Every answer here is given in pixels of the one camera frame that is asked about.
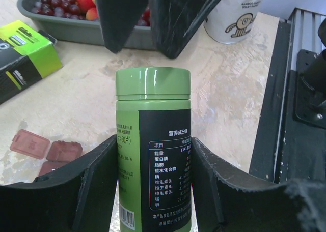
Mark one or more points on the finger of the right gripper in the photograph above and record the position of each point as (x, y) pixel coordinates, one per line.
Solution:
(118, 21)
(174, 22)

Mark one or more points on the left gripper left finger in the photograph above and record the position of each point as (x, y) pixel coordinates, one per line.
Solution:
(78, 196)

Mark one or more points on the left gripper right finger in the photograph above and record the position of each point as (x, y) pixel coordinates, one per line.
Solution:
(229, 199)

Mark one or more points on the red weekly pill organizer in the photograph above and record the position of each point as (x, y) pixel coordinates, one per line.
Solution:
(57, 153)

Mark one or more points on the green pill bottle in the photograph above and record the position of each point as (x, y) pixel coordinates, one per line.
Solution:
(154, 140)

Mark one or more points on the peach red fruit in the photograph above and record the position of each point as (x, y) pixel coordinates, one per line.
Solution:
(91, 14)

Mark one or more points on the white paper cup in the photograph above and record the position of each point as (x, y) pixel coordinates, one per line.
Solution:
(231, 20)

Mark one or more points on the dark red grapes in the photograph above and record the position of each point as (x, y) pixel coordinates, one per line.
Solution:
(59, 8)

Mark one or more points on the grey fruit tray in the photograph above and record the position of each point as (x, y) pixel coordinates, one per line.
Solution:
(82, 31)

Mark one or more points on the black green carton box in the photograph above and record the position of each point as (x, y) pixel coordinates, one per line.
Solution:
(27, 56)

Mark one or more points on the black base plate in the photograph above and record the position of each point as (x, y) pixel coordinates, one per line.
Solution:
(285, 148)

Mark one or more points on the aluminium frame rail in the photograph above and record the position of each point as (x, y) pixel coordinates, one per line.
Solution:
(304, 32)

